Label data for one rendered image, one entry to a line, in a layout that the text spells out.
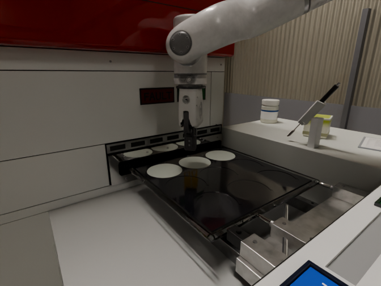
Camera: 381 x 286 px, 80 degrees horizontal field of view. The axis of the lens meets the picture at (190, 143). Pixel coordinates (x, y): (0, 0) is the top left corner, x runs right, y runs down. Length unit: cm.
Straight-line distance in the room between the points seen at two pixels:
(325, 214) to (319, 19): 225
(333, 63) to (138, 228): 226
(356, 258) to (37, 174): 65
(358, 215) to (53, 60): 67
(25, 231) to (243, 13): 73
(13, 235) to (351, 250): 70
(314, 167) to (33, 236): 77
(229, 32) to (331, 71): 207
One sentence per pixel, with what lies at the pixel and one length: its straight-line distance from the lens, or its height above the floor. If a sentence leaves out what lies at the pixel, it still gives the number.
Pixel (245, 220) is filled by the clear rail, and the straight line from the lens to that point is 47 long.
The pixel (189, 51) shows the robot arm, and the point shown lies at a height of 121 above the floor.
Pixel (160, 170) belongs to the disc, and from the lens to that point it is 66.
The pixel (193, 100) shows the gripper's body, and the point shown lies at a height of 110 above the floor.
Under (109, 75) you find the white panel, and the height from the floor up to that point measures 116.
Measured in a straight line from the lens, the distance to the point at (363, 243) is 39.
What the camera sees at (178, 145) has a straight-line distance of 78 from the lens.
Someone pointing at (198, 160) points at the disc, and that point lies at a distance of 73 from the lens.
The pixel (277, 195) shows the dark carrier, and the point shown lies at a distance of 57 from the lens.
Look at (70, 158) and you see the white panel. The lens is 68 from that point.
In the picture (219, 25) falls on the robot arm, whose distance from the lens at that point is 50.
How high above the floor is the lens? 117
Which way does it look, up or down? 17 degrees down
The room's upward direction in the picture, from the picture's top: straight up
